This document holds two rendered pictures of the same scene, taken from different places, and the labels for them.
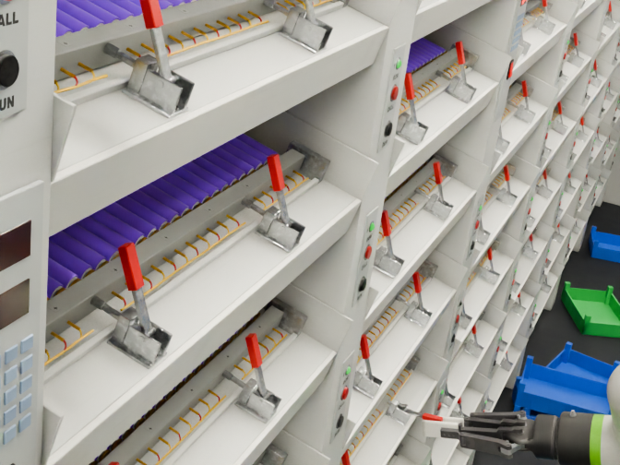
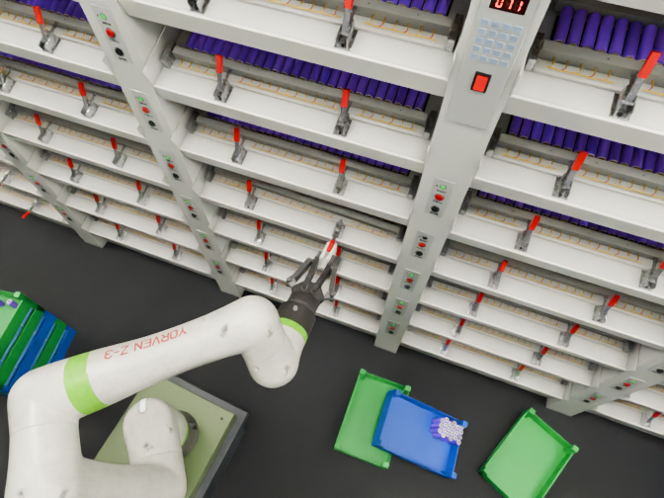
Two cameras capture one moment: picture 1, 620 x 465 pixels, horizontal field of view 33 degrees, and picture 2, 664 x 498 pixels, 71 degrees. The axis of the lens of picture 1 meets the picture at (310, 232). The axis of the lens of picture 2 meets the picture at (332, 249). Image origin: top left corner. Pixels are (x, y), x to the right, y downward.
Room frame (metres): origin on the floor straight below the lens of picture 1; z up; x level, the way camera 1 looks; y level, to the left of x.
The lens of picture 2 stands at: (1.60, -0.87, 1.85)
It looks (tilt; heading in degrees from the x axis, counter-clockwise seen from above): 61 degrees down; 90
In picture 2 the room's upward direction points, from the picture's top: 1 degrees clockwise
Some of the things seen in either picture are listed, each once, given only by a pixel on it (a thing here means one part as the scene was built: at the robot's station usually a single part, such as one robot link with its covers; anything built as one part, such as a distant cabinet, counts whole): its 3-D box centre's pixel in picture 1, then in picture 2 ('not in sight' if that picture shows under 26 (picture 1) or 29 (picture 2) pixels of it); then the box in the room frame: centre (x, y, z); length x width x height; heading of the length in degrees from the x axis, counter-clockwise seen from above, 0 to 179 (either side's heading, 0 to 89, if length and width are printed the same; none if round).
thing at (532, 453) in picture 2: not in sight; (528, 460); (2.32, -0.71, 0.04); 0.30 x 0.20 x 0.08; 46
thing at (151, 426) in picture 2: not in sight; (156, 431); (1.12, -0.70, 0.48); 0.16 x 0.13 x 0.19; 109
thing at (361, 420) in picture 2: not in sight; (373, 417); (1.76, -0.58, 0.04); 0.30 x 0.20 x 0.08; 70
